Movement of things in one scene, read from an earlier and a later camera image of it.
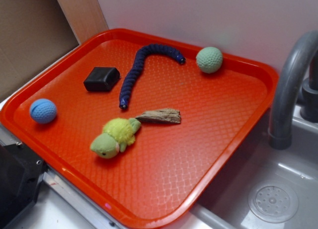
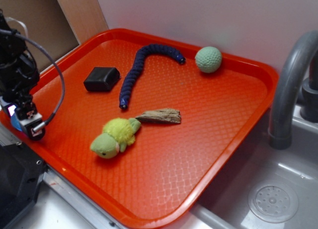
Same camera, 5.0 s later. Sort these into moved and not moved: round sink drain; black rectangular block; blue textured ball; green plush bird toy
Moved: blue textured ball
Not moved: green plush bird toy; round sink drain; black rectangular block
